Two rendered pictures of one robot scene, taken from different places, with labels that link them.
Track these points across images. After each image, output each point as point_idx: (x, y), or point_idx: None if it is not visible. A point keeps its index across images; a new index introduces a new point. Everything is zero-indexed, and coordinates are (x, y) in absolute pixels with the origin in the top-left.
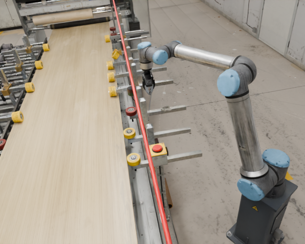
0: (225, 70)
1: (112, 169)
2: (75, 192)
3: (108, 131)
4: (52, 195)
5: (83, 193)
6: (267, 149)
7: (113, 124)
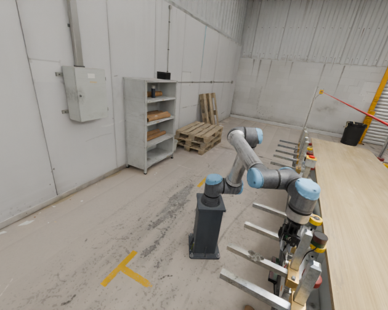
0: (257, 131)
1: (337, 221)
2: (368, 222)
3: (348, 261)
4: None
5: (360, 219)
6: (214, 180)
7: (342, 268)
